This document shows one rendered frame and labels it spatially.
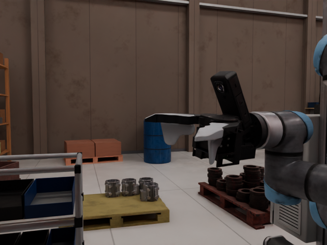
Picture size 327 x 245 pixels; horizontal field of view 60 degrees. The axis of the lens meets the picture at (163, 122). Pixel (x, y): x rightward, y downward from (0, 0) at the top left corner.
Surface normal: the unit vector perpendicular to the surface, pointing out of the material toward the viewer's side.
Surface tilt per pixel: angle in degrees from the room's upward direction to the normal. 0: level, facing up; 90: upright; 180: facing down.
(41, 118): 90
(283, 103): 90
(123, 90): 90
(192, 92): 90
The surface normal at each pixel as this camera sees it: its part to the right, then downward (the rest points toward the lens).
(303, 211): -0.96, 0.01
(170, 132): -0.04, 0.24
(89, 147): 0.34, 0.05
